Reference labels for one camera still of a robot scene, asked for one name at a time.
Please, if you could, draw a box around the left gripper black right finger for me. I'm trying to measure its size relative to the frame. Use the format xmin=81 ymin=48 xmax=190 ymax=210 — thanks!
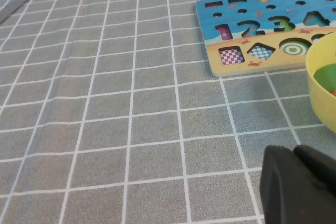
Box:
xmin=292 ymin=144 xmax=336 ymax=197

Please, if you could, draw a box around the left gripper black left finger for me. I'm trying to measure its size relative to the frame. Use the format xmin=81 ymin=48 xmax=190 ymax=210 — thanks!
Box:
xmin=259 ymin=144 xmax=336 ymax=224

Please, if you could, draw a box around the yellow plastic bowl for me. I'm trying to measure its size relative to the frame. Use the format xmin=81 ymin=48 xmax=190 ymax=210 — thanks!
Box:
xmin=305 ymin=31 xmax=336 ymax=133

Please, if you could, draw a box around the green circle piece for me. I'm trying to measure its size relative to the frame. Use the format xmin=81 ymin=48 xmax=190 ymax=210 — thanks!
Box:
xmin=313 ymin=63 xmax=336 ymax=94

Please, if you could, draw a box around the blue number shape puzzle board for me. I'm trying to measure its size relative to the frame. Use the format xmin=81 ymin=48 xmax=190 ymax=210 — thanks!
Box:
xmin=195 ymin=0 xmax=336 ymax=78

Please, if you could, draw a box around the grey white-checked tablecloth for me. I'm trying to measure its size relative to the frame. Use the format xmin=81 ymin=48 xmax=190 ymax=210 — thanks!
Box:
xmin=0 ymin=0 xmax=336 ymax=224

